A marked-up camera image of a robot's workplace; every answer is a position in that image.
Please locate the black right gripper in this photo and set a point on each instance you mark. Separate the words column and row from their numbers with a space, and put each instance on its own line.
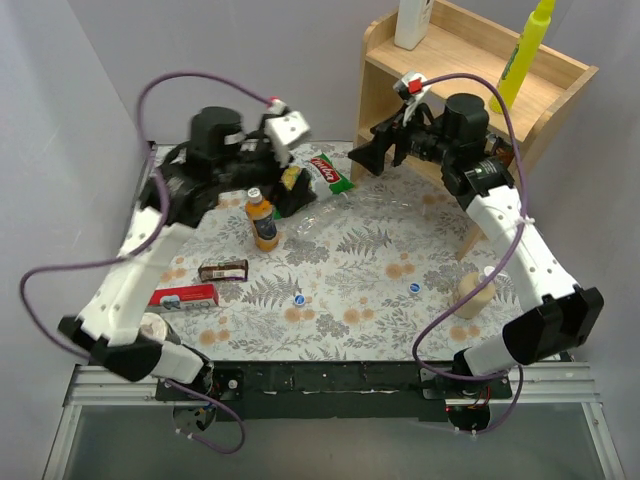
column 396, row 142

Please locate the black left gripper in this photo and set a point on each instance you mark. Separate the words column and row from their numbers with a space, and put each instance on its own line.
column 282, row 176

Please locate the clear plastic bottle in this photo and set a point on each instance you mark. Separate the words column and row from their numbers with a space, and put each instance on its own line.
column 316, row 217
column 378, row 204

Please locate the orange milk tea bottle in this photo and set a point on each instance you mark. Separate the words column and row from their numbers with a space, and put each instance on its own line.
column 260, row 213

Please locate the blue bottle cap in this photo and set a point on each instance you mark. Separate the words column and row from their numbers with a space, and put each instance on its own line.
column 299, row 300
column 414, row 288

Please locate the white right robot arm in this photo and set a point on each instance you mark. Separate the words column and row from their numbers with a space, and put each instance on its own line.
column 558, row 314

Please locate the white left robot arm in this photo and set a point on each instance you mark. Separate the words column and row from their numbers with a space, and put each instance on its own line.
column 163, row 220

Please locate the white bottle on shelf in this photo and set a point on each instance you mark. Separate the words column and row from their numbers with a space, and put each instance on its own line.
column 413, row 19

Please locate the yellow squeeze bottle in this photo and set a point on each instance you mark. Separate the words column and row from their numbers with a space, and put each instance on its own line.
column 524, row 52

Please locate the cream pump lotion bottle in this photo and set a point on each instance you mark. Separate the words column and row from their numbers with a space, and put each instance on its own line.
column 477, row 303

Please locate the green chips bag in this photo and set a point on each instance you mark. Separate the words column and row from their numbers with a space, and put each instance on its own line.
column 326, row 180

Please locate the brown chocolate bar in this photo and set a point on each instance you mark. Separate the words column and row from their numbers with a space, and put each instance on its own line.
column 236, row 270

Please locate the floral table mat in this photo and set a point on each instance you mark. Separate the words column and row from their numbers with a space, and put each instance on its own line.
column 355, row 276

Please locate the dark orange snack packet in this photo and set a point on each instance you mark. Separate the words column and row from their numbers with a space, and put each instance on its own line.
column 498, row 147

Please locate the red white box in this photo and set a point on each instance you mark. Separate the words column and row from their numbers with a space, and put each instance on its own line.
column 174, row 299

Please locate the black front rail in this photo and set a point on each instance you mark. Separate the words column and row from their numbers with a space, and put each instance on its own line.
column 267, row 390

